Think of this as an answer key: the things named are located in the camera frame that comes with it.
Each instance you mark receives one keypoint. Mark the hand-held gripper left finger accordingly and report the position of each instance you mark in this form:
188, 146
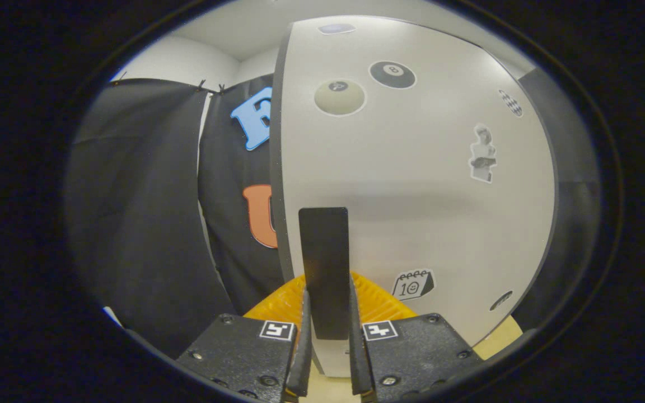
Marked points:
302, 364

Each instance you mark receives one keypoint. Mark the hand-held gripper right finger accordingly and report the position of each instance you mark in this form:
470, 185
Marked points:
359, 364

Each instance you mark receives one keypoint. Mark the dark grey shoe cabinet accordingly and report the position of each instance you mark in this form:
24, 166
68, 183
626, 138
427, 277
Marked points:
275, 168

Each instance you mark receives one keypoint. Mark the black backdrop cloth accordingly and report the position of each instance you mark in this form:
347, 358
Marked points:
143, 224

